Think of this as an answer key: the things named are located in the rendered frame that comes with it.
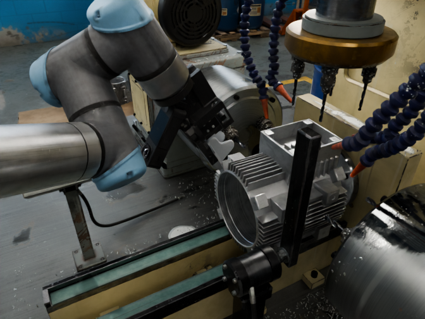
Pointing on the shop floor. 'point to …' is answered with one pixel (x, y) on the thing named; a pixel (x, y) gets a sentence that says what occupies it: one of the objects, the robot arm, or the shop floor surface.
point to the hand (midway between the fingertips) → (214, 166)
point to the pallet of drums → (226, 25)
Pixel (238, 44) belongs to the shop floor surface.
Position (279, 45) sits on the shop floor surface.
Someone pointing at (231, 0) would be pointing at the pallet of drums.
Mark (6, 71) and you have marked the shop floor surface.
